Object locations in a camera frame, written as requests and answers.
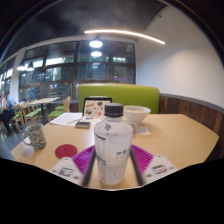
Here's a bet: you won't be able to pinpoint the white bowl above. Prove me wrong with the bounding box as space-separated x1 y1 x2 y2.
123 105 152 127

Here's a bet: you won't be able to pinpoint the wooden chairs with green seats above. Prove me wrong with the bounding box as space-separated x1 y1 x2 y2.
9 95 72 130

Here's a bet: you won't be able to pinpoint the white paper sheets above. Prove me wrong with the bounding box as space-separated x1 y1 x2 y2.
49 112 84 127

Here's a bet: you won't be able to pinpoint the long linear ceiling light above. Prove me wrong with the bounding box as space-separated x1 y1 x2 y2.
83 29 166 46

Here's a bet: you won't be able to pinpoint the flat round red coaster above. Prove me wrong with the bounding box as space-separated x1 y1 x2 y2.
54 143 78 160

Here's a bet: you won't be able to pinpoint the black laptop with stickers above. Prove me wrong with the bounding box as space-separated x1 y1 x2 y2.
82 96 113 119

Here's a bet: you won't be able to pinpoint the person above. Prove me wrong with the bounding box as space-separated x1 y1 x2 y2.
0 90 16 134

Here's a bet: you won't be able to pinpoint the light wooden dining table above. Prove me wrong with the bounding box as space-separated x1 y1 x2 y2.
28 96 61 125

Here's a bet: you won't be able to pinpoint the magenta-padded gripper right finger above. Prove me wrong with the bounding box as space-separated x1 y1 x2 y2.
128 143 180 187

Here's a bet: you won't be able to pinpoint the clear black-capped drink bottle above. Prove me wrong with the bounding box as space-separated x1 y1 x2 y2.
93 102 134 186

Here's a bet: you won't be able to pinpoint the green upholstered bench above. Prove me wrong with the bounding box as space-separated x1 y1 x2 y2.
78 83 161 115

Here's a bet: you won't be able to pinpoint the white paper napkin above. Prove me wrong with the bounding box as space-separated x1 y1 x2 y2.
133 124 152 136

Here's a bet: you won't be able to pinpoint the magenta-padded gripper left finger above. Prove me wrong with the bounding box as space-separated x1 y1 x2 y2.
49 144 98 188

